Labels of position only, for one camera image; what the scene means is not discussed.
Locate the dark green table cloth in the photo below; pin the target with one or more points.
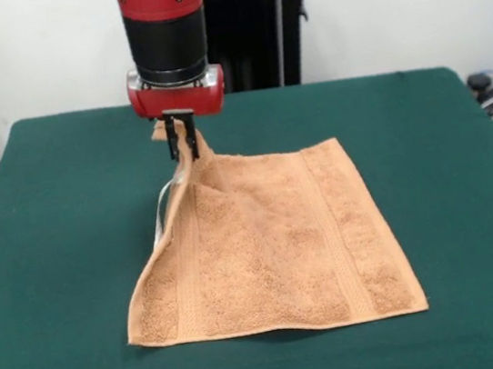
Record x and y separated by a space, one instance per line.
56 266

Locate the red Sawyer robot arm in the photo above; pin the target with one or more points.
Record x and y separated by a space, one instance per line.
166 21

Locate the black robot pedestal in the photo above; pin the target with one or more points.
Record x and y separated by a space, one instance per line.
257 31

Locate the orange terry towel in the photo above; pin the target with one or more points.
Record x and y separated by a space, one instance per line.
273 245

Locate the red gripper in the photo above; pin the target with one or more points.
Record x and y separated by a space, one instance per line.
177 101

